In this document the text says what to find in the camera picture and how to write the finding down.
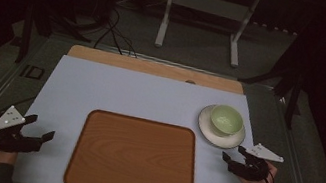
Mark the black floor socket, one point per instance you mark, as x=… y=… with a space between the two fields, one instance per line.
x=32 y=72

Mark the white metal stand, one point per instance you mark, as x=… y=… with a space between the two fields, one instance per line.
x=206 y=4

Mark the white plate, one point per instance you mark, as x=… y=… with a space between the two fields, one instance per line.
x=204 y=122

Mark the light green bowl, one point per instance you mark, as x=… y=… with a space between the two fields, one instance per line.
x=226 y=120

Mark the wooden table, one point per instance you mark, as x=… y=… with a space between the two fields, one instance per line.
x=154 y=68

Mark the brown wooden tray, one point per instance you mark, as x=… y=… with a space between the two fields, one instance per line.
x=133 y=159

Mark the light blue table mat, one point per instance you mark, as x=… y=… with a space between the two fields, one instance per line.
x=136 y=95

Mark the black tripod stand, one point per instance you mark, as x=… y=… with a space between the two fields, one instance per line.
x=28 y=30
x=292 y=94

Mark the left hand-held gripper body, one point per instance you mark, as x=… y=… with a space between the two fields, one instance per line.
x=8 y=140

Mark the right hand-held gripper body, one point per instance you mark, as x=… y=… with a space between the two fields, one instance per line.
x=252 y=168

